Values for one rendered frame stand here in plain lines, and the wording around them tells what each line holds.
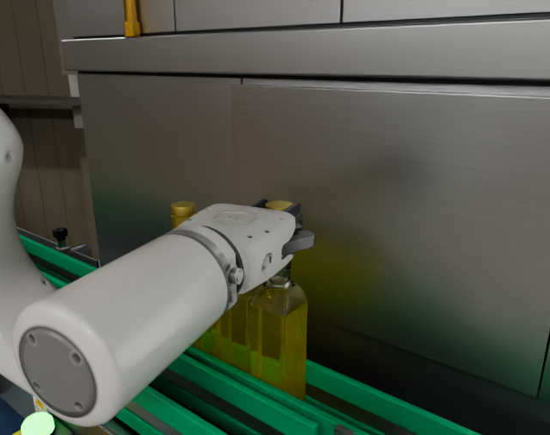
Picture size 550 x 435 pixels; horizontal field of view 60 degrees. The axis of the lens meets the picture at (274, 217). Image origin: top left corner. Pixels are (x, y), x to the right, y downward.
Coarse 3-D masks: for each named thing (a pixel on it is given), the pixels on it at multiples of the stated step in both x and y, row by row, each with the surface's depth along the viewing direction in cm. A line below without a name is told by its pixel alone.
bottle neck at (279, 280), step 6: (288, 264) 57; (282, 270) 57; (288, 270) 58; (276, 276) 57; (282, 276) 58; (288, 276) 58; (270, 282) 58; (276, 282) 58; (282, 282) 58; (288, 282) 58
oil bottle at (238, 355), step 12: (240, 300) 61; (228, 312) 63; (240, 312) 62; (228, 324) 64; (240, 324) 62; (228, 336) 64; (240, 336) 63; (228, 348) 65; (240, 348) 63; (228, 360) 66; (240, 360) 64
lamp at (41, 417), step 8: (32, 416) 71; (40, 416) 71; (48, 416) 71; (24, 424) 70; (32, 424) 69; (40, 424) 69; (48, 424) 70; (24, 432) 69; (32, 432) 69; (40, 432) 69; (48, 432) 70
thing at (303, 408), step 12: (48, 276) 91; (192, 348) 68; (204, 360) 66; (216, 360) 65; (228, 372) 64; (240, 372) 63; (252, 384) 61; (264, 384) 60; (276, 396) 59; (288, 396) 58; (300, 408) 57; (312, 408) 56; (324, 420) 55; (336, 420) 54; (324, 432) 55; (360, 432) 53
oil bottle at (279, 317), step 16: (256, 288) 59; (272, 288) 58; (288, 288) 58; (256, 304) 59; (272, 304) 57; (288, 304) 57; (304, 304) 60; (256, 320) 59; (272, 320) 58; (288, 320) 57; (304, 320) 60; (256, 336) 60; (272, 336) 58; (288, 336) 58; (304, 336) 61; (256, 352) 61; (272, 352) 59; (288, 352) 59; (304, 352) 62; (256, 368) 62; (272, 368) 60; (288, 368) 60; (304, 368) 63; (272, 384) 60; (288, 384) 60; (304, 384) 64; (304, 400) 65
